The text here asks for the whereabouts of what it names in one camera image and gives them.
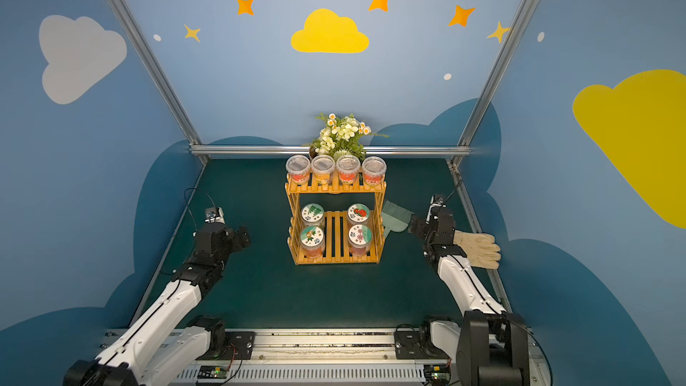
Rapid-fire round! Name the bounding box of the jar with floral lid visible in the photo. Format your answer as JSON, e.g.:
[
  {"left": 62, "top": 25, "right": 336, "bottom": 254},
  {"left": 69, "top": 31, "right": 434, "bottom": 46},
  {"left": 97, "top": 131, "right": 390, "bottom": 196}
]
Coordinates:
[{"left": 348, "top": 224, "right": 373, "bottom": 257}]

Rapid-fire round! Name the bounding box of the jar with strawberry lid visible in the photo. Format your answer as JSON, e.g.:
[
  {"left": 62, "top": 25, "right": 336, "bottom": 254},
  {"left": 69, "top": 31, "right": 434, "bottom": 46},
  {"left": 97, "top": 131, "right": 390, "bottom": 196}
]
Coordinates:
[{"left": 347, "top": 203, "right": 371, "bottom": 227}]

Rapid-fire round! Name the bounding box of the jar with pineapple lid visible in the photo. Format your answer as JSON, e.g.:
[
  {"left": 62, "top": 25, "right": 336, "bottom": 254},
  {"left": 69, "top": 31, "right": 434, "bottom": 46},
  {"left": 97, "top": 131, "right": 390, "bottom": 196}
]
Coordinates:
[{"left": 299, "top": 225, "right": 325, "bottom": 259}]

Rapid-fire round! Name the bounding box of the jar with green tree lid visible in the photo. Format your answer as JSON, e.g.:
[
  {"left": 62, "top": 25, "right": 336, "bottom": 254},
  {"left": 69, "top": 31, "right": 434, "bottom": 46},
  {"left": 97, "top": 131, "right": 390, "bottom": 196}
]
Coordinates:
[{"left": 300, "top": 203, "right": 326, "bottom": 227}]

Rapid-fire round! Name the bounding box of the clear seed cup red base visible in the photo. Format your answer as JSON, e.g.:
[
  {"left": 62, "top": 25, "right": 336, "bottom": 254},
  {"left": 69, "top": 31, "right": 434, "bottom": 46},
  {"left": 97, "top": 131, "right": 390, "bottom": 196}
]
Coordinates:
[{"left": 285, "top": 155, "right": 311, "bottom": 186}]

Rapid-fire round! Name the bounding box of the clear seed cup orange base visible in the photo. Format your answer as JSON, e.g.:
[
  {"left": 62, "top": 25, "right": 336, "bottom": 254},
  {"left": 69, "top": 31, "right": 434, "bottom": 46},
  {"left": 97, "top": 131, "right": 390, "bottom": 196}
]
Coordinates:
[{"left": 311, "top": 155, "right": 336, "bottom": 186}]

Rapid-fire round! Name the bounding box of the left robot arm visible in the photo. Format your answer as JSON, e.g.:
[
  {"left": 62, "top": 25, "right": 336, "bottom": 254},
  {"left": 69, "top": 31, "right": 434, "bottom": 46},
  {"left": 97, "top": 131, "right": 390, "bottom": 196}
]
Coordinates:
[{"left": 63, "top": 222, "right": 251, "bottom": 385}]

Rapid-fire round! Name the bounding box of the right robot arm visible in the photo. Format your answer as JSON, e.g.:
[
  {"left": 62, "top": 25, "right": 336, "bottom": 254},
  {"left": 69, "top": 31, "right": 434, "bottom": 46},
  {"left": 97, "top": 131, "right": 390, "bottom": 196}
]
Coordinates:
[{"left": 409, "top": 199, "right": 531, "bottom": 385}]

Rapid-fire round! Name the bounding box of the wooden slatted shelf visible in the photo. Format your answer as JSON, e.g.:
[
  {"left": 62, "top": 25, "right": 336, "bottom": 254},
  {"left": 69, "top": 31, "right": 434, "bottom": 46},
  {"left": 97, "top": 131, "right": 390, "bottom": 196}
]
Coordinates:
[{"left": 285, "top": 173, "right": 387, "bottom": 266}]

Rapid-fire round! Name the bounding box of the beige work glove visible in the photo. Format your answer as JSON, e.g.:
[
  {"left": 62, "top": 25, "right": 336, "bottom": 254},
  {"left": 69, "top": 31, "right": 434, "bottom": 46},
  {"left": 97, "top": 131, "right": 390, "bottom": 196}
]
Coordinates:
[{"left": 453, "top": 231, "right": 501, "bottom": 270}]

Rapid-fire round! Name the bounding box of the potted white flower bouquet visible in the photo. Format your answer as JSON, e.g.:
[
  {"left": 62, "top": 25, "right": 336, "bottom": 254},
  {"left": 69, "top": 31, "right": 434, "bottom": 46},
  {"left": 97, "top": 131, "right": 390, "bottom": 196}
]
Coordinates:
[{"left": 309, "top": 114, "right": 377, "bottom": 161}]

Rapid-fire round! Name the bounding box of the left small circuit board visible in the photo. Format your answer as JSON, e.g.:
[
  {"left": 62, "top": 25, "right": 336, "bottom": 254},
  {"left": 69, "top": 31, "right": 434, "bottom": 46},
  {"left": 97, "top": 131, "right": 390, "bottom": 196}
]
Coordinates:
[{"left": 198, "top": 366, "right": 230, "bottom": 382}]

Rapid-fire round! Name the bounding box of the small circuit board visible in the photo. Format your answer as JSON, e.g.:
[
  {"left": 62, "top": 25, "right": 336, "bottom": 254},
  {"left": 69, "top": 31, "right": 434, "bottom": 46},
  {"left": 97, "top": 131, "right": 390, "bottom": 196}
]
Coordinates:
[
  {"left": 198, "top": 366, "right": 230, "bottom": 382},
  {"left": 423, "top": 365, "right": 452, "bottom": 386}
]

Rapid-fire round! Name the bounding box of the right small circuit board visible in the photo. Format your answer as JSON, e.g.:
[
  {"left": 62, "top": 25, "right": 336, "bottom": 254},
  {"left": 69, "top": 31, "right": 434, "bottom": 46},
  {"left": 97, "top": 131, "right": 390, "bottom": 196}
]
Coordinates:
[{"left": 423, "top": 365, "right": 452, "bottom": 386}]

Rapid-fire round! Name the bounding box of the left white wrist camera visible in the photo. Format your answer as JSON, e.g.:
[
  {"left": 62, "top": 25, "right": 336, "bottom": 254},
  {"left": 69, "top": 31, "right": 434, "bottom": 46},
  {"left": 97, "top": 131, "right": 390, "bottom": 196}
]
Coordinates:
[{"left": 205, "top": 207, "right": 225, "bottom": 224}]

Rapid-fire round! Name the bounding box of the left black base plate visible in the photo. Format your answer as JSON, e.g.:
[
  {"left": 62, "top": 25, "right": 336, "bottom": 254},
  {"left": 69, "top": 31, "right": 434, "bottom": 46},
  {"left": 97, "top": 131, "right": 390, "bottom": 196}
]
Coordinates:
[{"left": 213, "top": 330, "right": 257, "bottom": 360}]

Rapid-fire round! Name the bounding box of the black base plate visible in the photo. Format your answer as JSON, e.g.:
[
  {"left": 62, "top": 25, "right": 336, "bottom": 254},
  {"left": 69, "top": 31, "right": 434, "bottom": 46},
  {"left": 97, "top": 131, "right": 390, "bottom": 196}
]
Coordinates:
[
  {"left": 394, "top": 330, "right": 448, "bottom": 360},
  {"left": 213, "top": 330, "right": 257, "bottom": 360}
]

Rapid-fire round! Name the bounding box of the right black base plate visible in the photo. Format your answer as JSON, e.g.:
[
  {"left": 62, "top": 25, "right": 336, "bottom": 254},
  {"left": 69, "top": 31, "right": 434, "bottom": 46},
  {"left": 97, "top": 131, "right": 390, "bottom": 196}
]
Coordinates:
[{"left": 394, "top": 330, "right": 448, "bottom": 360}]

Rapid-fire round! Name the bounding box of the aluminium mounting rail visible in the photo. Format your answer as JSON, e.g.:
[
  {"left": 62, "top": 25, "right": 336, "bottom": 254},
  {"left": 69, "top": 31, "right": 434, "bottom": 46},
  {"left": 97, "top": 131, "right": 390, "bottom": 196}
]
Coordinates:
[{"left": 82, "top": 326, "right": 553, "bottom": 386}]

